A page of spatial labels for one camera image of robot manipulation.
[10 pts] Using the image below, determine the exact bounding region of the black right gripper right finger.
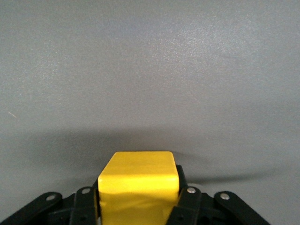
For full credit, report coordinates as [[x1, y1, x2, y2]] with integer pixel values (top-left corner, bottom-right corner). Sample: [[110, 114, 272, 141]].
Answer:
[[164, 165, 268, 225]]

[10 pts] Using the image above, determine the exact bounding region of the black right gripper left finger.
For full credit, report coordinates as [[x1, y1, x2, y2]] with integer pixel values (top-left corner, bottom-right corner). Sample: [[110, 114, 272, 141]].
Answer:
[[0, 180, 102, 225]]

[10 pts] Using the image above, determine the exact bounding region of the yellow cube block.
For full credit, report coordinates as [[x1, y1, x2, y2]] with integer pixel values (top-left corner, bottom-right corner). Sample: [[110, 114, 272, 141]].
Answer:
[[97, 151, 180, 225]]

